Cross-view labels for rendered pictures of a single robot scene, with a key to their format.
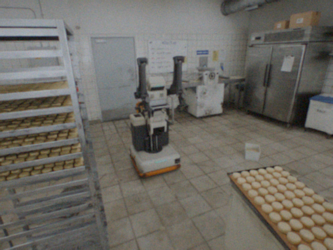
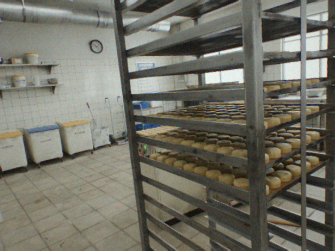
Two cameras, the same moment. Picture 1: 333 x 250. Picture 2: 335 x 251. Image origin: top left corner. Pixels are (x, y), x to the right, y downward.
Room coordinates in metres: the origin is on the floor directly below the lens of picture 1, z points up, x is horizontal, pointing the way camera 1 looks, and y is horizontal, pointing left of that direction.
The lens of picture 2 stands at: (1.55, 1.65, 1.37)
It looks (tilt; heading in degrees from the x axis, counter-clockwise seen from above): 10 degrees down; 252
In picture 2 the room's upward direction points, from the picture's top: 6 degrees counter-clockwise
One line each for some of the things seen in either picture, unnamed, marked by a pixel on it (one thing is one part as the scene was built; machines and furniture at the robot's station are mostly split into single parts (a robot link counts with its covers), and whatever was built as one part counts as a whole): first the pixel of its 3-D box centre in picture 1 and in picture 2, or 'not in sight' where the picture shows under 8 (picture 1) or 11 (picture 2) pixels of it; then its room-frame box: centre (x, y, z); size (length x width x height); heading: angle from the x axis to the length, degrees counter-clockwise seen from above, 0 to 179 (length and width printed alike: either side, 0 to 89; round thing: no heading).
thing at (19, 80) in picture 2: not in sight; (20, 81); (2.66, -3.94, 1.67); 0.25 x 0.24 x 0.21; 22
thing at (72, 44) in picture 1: (91, 147); (137, 175); (1.38, 0.59, 0.97); 0.03 x 0.03 x 1.70; 19
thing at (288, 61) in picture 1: (287, 63); not in sight; (4.06, -2.56, 1.39); 0.22 x 0.03 x 0.31; 22
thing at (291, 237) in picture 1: (293, 238); not in sight; (0.58, -0.54, 0.91); 0.05 x 0.05 x 0.02
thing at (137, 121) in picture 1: (150, 128); not in sight; (2.71, 0.21, 0.59); 0.55 x 0.34 x 0.83; 112
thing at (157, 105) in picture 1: (158, 108); not in sight; (2.36, 0.07, 0.99); 0.28 x 0.16 x 0.22; 112
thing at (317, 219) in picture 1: (318, 220); not in sight; (0.67, -0.71, 0.91); 0.05 x 0.05 x 0.02
